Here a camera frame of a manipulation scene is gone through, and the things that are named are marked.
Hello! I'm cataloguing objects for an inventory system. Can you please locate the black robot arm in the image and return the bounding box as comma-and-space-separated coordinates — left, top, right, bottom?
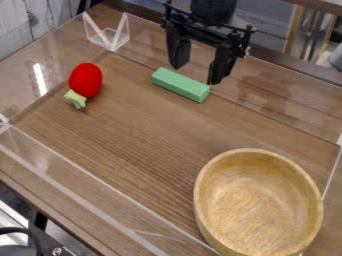
162, 0, 256, 85

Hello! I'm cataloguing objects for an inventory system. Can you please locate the wooden bowl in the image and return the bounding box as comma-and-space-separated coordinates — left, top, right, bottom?
194, 148, 323, 256

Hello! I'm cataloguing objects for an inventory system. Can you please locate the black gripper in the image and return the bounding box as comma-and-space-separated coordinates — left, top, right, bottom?
162, 0, 256, 85

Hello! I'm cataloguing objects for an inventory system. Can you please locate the red knitted strawberry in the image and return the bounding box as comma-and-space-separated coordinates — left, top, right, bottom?
64, 62, 103, 110

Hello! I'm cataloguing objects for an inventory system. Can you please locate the black cable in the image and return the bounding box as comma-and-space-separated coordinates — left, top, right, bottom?
0, 227, 45, 256

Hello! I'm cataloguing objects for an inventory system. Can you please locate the gold metal chair frame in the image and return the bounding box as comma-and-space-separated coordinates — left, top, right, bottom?
284, 5, 337, 63

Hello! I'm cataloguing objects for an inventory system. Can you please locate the clear acrylic front wall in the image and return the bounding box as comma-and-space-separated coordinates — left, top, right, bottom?
0, 112, 216, 256

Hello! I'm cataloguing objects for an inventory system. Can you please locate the green rectangular block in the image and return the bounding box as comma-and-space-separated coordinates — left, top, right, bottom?
151, 67, 211, 103

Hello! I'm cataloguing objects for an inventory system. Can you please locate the clear acrylic corner bracket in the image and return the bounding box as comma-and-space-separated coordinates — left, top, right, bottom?
81, 12, 130, 52

